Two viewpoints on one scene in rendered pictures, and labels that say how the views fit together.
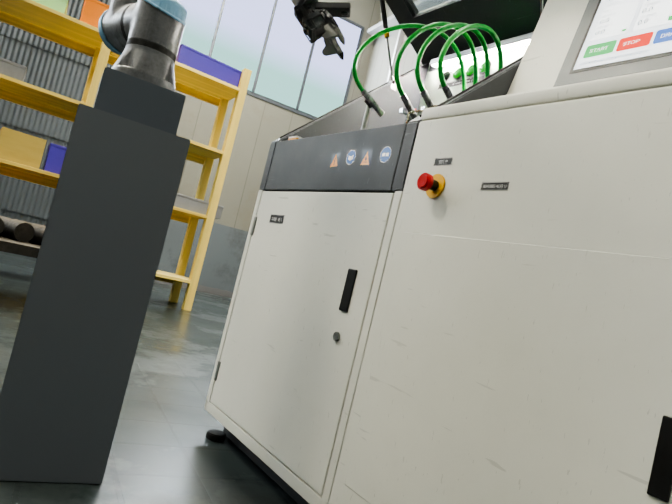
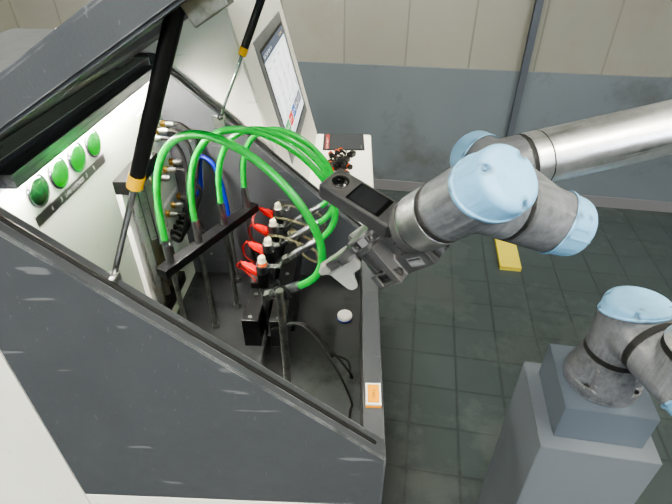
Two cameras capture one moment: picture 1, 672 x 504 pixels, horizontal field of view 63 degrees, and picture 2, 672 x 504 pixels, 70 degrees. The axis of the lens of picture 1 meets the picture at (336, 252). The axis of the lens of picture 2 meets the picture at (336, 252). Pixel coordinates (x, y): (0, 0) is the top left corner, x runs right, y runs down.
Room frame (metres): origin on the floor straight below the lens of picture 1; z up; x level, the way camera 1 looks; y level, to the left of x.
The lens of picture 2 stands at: (2.18, 0.50, 1.72)
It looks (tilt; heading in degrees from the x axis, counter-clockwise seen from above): 36 degrees down; 217
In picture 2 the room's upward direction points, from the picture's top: straight up
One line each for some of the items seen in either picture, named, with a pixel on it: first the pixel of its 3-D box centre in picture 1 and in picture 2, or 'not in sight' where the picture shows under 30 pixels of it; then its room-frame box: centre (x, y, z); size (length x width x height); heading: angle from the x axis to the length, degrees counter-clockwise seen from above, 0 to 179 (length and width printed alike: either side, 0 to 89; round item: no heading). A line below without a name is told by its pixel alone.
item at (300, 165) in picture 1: (329, 164); (368, 342); (1.49, 0.07, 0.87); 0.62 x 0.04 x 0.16; 35
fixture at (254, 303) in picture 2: not in sight; (276, 296); (1.52, -0.19, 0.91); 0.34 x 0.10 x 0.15; 35
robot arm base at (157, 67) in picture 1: (146, 69); (608, 362); (1.29, 0.55, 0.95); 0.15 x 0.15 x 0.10
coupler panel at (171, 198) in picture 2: not in sight; (168, 168); (1.57, -0.48, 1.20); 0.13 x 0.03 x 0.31; 35
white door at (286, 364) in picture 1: (287, 314); not in sight; (1.48, 0.09, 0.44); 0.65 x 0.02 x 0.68; 35
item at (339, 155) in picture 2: not in sight; (340, 160); (0.93, -0.42, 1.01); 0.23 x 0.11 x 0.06; 35
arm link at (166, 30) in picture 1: (157, 23); (630, 324); (1.30, 0.55, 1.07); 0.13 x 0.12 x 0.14; 50
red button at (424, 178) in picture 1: (429, 183); not in sight; (1.09, -0.15, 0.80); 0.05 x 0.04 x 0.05; 35
